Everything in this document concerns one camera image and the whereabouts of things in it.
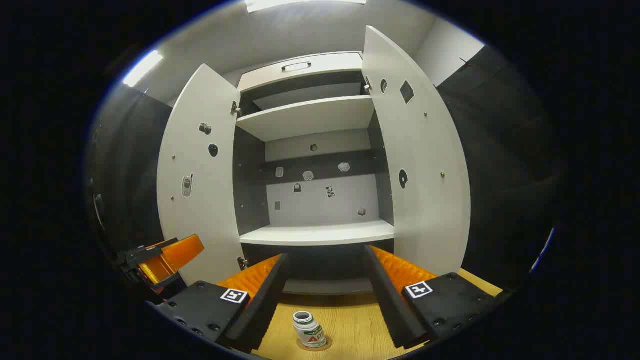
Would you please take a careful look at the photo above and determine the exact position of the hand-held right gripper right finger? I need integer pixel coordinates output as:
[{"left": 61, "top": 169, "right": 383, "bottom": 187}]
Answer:
[{"left": 364, "top": 244, "right": 505, "bottom": 351}]

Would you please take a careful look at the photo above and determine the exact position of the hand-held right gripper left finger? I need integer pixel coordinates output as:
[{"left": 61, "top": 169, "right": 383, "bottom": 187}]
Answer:
[{"left": 150, "top": 253, "right": 292, "bottom": 353}]

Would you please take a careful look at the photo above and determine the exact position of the white drink bottle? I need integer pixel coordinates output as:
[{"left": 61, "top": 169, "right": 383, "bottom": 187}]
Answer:
[{"left": 292, "top": 311, "right": 328, "bottom": 348}]

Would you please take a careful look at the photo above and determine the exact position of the white cabinet door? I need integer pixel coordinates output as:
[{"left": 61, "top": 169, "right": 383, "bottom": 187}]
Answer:
[
  {"left": 361, "top": 25, "right": 472, "bottom": 277},
  {"left": 156, "top": 63, "right": 246, "bottom": 286}
]

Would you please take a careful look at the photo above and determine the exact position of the round cork coaster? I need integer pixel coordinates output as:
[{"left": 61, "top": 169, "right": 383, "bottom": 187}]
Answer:
[{"left": 296, "top": 336, "right": 333, "bottom": 352}]

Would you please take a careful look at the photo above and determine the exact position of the white cabinet shelf board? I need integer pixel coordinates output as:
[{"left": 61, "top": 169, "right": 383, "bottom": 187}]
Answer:
[
  {"left": 239, "top": 218, "right": 396, "bottom": 247},
  {"left": 235, "top": 95, "right": 376, "bottom": 142}
]

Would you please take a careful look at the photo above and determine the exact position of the white cabinet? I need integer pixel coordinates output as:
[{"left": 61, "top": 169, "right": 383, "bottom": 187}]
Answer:
[{"left": 156, "top": 25, "right": 472, "bottom": 296}]

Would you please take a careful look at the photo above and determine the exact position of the narrow ceiling light strip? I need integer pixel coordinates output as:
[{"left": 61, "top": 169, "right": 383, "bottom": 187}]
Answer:
[{"left": 122, "top": 50, "right": 164, "bottom": 88}]

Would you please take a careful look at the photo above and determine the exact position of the white cabinet drawer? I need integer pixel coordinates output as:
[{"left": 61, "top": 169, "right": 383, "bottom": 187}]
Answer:
[{"left": 237, "top": 51, "right": 364, "bottom": 93}]

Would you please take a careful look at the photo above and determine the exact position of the large ceiling light panel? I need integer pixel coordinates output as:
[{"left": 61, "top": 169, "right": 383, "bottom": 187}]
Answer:
[{"left": 245, "top": 0, "right": 367, "bottom": 13}]

